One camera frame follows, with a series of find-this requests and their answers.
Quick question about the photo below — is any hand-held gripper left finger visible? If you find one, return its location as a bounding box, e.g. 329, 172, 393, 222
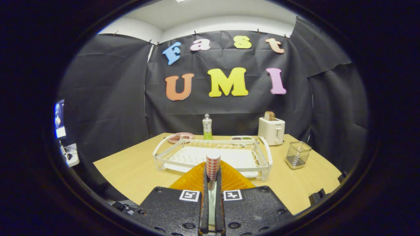
138, 161, 210, 236

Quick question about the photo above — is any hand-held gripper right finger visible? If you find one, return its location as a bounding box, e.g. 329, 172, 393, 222
215, 161, 294, 236

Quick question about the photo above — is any white wire dish rack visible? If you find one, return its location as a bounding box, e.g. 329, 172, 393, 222
153, 136, 273, 182

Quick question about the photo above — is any metal wire basket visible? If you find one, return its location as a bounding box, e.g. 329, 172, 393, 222
285, 141, 312, 170

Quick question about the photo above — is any pink plate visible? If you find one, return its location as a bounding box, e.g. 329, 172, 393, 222
167, 132, 194, 144

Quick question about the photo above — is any white drip tray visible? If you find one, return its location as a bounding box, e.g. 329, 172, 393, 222
163, 146, 260, 177

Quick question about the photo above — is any white divided seed tray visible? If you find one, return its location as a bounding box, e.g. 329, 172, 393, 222
231, 135, 255, 145

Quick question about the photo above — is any clear bottle with green liquid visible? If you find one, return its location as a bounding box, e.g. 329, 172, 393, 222
202, 113, 213, 140

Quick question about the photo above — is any white toaster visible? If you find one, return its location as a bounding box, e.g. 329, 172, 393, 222
258, 117, 286, 146

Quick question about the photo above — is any white power strip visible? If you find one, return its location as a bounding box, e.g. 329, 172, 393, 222
59, 141, 80, 167

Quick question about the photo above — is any black backdrop cloth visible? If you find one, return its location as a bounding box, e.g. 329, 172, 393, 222
57, 16, 369, 200

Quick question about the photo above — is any computer monitor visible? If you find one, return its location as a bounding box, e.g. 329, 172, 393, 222
54, 99, 67, 140

